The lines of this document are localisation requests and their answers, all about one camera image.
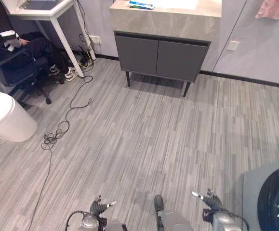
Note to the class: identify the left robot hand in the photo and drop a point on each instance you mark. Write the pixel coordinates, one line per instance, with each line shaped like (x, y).
(97, 207)

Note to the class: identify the black office chair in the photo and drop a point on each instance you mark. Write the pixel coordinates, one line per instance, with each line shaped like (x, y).
(21, 72)

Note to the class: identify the grey sink vanity cabinet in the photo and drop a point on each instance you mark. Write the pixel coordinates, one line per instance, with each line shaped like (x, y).
(164, 36)

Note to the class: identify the white wall socket plate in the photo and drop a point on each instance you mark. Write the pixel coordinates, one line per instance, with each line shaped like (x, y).
(233, 45)

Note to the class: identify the person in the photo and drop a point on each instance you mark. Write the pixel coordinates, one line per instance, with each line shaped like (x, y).
(21, 42)

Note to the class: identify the pink towel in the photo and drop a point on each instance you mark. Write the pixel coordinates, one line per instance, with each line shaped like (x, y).
(275, 10)

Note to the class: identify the grey front-loading washing machine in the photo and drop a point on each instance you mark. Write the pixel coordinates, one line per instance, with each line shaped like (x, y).
(270, 199)

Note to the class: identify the silver robot leg with dark foot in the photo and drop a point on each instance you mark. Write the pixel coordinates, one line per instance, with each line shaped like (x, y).
(159, 209)

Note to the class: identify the white desk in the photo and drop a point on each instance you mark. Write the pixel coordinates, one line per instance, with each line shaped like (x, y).
(55, 21)

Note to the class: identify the blue white toothpaste tube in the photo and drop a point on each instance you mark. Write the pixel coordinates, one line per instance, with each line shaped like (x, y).
(141, 4)

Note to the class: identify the silver robot torso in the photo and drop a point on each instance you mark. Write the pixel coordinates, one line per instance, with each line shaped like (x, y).
(175, 222)

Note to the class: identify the white toilet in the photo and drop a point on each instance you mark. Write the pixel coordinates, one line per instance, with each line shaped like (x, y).
(5, 119)

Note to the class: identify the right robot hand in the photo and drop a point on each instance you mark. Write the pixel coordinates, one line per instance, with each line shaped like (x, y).
(212, 202)

